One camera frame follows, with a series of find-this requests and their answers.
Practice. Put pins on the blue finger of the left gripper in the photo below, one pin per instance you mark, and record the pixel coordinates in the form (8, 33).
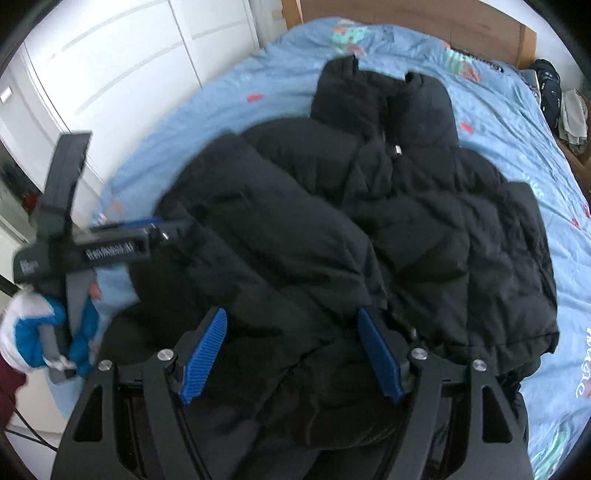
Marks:
(130, 224)

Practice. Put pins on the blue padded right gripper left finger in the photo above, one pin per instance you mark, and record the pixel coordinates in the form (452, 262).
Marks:
(196, 353)

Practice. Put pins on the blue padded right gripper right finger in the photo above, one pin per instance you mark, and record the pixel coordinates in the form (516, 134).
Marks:
(387, 351)

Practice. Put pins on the black puffer jacket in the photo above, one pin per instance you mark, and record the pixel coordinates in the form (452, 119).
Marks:
(294, 225)

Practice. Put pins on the beige clothes pile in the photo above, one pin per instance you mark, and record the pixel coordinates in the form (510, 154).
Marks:
(572, 124)

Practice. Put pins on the blue and white gloved hand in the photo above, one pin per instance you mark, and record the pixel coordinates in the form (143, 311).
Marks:
(21, 345)

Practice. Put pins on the white sliding wardrobe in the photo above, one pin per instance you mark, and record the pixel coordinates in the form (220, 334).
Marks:
(114, 69)

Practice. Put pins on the blue cartoon print bedsheet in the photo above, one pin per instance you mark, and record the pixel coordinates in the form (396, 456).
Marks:
(497, 116)

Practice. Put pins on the wooden chest of drawers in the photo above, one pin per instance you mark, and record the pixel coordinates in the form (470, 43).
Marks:
(579, 170)

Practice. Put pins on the black striped pillow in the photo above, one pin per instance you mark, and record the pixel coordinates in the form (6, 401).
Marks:
(465, 55)

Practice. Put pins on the black backpack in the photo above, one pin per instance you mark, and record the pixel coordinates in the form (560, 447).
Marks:
(550, 90)

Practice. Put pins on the wooden bed headboard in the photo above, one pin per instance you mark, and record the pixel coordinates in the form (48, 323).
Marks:
(468, 25)

